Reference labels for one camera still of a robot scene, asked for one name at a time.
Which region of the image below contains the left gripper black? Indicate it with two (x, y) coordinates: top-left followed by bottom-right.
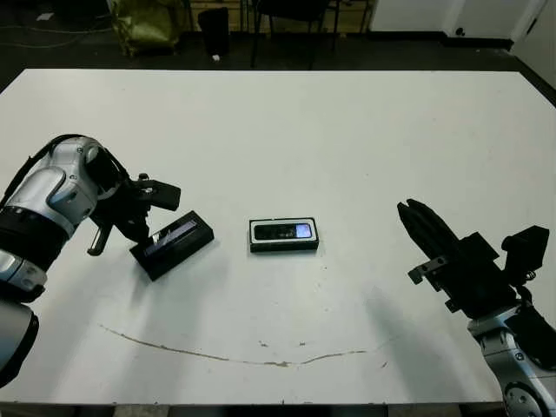
(86, 173), (153, 257)

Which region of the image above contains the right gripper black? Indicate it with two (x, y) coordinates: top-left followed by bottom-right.
(396, 198), (521, 321)

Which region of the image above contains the black box lid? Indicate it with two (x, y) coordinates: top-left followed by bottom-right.
(129, 210), (216, 283)

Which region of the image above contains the slim black camera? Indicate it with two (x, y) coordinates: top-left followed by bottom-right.
(254, 222), (315, 242)

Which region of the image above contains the black box with white insert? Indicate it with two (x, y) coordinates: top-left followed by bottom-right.
(248, 215), (321, 255)

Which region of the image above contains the yellow green sack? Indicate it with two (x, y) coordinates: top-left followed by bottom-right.
(108, 0), (182, 57)

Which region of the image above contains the black waste bin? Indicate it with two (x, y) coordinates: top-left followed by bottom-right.
(197, 6), (231, 58)

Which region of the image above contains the black mesh office chair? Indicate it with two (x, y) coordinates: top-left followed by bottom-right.
(249, 0), (377, 71)

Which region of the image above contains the white door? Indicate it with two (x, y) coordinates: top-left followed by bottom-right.
(512, 0), (556, 80)

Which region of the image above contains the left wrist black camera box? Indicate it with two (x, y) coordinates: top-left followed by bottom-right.
(138, 180), (182, 213)

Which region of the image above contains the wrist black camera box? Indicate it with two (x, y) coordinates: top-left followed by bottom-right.
(138, 180), (182, 213)
(501, 225), (551, 281)

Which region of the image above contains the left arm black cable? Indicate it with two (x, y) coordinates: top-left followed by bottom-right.
(0, 133), (132, 202)

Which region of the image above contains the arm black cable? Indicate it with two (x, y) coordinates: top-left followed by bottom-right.
(514, 277), (538, 308)
(0, 133), (132, 202)

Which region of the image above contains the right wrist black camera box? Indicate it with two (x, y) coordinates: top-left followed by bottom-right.
(501, 225), (551, 281)

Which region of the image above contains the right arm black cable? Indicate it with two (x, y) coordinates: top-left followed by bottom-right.
(514, 277), (538, 308)

